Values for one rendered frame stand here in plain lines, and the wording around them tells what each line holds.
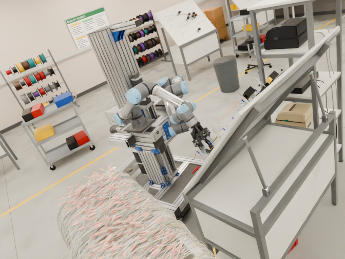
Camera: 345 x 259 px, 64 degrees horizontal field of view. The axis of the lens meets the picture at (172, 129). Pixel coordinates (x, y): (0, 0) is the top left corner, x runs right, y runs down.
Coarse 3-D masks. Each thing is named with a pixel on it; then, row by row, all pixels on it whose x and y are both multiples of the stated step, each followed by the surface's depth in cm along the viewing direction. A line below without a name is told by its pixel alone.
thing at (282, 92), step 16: (320, 48) 181; (304, 64) 176; (288, 80) 164; (272, 96) 153; (256, 112) 133; (272, 112) 235; (240, 128) 147; (256, 128) 236; (240, 144) 224; (224, 160) 212; (208, 176) 195
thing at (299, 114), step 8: (288, 104) 276; (296, 104) 269; (304, 104) 265; (280, 112) 270; (288, 112) 262; (296, 112) 258; (304, 112) 255; (312, 112) 266; (280, 120) 272; (288, 120) 266; (296, 120) 260; (304, 120) 255; (312, 120) 267
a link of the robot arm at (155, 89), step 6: (150, 84) 213; (156, 84) 213; (150, 90) 213; (156, 90) 212; (162, 90) 210; (162, 96) 209; (168, 96) 207; (174, 96) 206; (168, 102) 208; (174, 102) 204; (180, 102) 202; (186, 102) 202; (192, 102) 202; (192, 108) 200
